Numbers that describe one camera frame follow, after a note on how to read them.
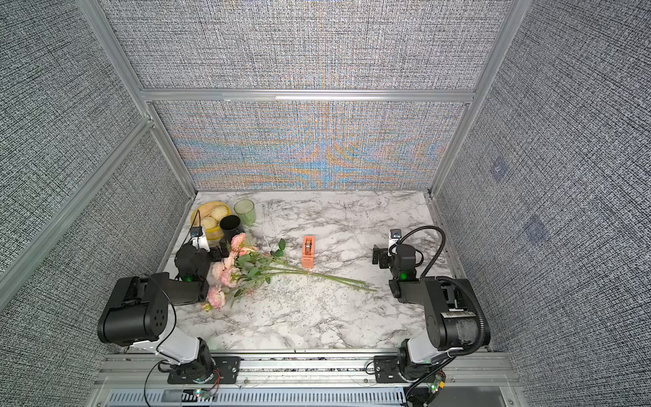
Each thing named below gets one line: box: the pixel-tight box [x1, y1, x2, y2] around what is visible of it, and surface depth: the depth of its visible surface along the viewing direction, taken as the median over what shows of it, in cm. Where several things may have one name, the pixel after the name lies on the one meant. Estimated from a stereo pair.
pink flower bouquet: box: [206, 232, 378, 309], surface depth 94 cm
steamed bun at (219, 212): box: [211, 205, 229, 222], surface depth 108 cm
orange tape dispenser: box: [301, 235, 317, 269], surface depth 97 cm
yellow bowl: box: [190, 200, 233, 241], surface depth 108 cm
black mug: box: [219, 214, 245, 246], surface depth 99 cm
